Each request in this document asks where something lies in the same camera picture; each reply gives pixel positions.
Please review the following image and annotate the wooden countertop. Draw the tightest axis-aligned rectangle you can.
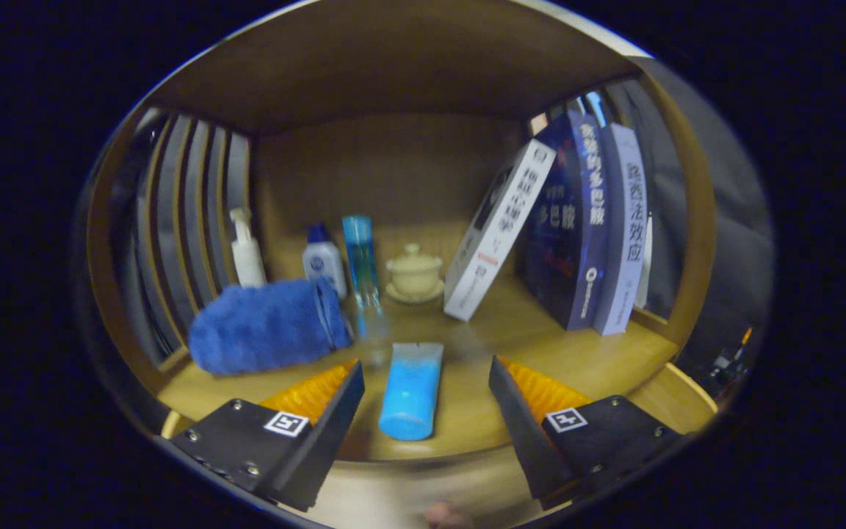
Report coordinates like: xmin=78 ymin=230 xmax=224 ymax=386
xmin=157 ymin=272 xmax=681 ymax=464

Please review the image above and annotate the blue towel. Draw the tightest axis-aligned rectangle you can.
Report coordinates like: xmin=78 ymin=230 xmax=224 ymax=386
xmin=188 ymin=277 xmax=354 ymax=377

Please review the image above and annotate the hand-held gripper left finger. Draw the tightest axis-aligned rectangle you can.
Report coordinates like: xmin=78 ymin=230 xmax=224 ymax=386
xmin=162 ymin=360 xmax=366 ymax=513

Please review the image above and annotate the white book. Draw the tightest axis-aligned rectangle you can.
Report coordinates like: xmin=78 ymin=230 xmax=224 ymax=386
xmin=444 ymin=139 xmax=557 ymax=323

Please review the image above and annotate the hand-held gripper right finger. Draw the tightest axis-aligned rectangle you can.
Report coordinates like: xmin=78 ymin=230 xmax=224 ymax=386
xmin=488 ymin=356 xmax=682 ymax=511

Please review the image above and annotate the dark blue book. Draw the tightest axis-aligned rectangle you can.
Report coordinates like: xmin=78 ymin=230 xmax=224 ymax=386
xmin=516 ymin=110 xmax=610 ymax=331

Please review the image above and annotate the white pump bottle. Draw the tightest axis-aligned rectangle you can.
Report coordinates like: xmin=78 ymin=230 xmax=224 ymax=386
xmin=229 ymin=208 xmax=268 ymax=289

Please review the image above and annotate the light blue tube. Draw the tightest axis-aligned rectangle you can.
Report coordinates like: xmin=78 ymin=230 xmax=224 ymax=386
xmin=378 ymin=342 xmax=444 ymax=442

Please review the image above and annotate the orange and black clamp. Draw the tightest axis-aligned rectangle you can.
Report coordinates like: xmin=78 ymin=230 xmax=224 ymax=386
xmin=709 ymin=327 xmax=754 ymax=383

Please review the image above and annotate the clear blue bottle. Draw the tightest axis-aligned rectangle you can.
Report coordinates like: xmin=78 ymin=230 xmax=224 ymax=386
xmin=341 ymin=215 xmax=382 ymax=309

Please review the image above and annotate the black backdrop cloth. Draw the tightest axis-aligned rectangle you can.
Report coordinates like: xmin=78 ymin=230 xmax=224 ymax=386
xmin=111 ymin=55 xmax=775 ymax=397

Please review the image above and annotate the white bottle with blue cap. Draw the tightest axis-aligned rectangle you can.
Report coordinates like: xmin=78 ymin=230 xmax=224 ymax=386
xmin=302 ymin=223 xmax=348 ymax=298

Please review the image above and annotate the beige lidded teacup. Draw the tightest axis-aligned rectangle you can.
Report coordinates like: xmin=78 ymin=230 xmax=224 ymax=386
xmin=384 ymin=243 xmax=445 ymax=305

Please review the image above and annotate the wooden cabinet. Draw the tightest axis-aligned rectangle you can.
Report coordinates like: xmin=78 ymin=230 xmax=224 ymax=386
xmin=85 ymin=0 xmax=721 ymax=434

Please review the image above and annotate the light purple book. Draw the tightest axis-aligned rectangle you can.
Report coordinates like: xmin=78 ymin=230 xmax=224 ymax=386
xmin=593 ymin=123 xmax=649 ymax=337

